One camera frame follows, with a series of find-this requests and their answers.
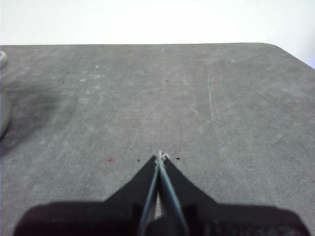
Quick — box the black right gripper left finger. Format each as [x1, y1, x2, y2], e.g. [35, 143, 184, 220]
[13, 154, 159, 236]

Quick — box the pale green electric cooking pot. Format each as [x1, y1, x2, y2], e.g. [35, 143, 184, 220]
[0, 51, 12, 139]

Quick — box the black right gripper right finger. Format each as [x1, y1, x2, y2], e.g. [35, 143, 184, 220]
[147, 155, 312, 236]

